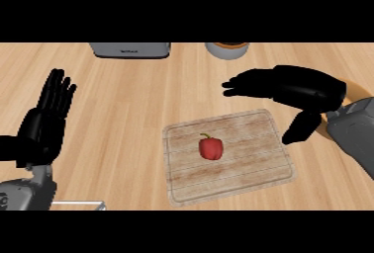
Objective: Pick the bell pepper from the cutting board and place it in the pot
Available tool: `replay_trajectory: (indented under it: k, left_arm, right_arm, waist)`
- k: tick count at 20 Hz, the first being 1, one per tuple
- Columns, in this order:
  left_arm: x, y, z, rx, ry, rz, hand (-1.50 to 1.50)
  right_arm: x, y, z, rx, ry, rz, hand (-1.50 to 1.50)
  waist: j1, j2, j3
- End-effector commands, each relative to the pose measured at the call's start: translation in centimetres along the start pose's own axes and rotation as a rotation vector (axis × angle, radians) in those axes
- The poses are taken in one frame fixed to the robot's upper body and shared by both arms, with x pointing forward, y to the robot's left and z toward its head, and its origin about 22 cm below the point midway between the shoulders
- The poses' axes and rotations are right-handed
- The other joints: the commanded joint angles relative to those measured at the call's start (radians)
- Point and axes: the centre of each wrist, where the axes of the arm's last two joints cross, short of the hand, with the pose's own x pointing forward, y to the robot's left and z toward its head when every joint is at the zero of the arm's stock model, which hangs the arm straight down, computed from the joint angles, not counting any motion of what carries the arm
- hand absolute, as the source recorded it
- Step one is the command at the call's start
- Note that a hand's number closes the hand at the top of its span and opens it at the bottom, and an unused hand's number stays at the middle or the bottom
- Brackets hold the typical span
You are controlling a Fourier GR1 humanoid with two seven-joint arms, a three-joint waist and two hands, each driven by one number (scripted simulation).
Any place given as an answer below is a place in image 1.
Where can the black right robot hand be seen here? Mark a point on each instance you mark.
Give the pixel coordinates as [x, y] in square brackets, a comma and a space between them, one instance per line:
[302, 89]

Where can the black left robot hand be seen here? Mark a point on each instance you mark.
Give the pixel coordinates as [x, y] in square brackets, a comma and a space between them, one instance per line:
[43, 126]

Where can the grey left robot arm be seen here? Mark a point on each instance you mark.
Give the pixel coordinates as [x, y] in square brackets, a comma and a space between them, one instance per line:
[27, 192]

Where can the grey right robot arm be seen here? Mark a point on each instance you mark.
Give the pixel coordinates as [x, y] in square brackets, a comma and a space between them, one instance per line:
[354, 131]

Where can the grey pot with orange rim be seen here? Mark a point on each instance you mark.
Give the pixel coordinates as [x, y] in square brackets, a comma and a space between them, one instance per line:
[226, 50]

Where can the wooden cutting board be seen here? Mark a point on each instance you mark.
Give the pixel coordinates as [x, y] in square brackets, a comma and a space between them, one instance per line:
[228, 158]

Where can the red bell pepper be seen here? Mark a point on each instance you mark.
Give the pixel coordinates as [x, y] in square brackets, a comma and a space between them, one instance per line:
[210, 148]

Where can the pale grey flat tray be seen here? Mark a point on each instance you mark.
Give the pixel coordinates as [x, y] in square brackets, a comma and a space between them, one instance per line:
[77, 205]

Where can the grey toaster appliance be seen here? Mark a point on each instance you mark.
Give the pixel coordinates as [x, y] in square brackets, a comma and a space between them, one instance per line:
[130, 50]

